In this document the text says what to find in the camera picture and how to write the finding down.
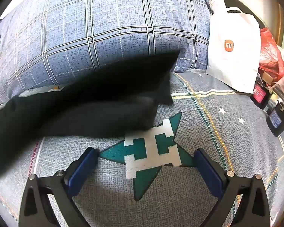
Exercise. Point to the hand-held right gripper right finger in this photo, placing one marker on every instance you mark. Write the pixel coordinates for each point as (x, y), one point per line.
(208, 172)

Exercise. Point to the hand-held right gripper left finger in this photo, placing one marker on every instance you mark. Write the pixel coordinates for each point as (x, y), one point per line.
(81, 172)

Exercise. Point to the black pants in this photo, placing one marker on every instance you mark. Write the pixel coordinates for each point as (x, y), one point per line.
(97, 99)

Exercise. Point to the grey star print bed sheet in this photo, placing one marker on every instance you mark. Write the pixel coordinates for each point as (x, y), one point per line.
(203, 123)

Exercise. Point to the black battery pack blue label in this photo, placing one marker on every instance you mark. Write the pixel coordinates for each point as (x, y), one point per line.
(275, 120)

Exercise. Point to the black battery pack red label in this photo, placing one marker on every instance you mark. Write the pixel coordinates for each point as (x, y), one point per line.
(260, 93)

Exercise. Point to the white paper bag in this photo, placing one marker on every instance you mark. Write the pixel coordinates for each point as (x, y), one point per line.
(232, 63)

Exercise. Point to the red plastic bag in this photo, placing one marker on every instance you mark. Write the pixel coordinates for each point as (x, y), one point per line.
(269, 52)

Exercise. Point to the blue plaid pillow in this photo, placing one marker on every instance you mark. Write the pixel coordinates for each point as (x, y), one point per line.
(108, 16)

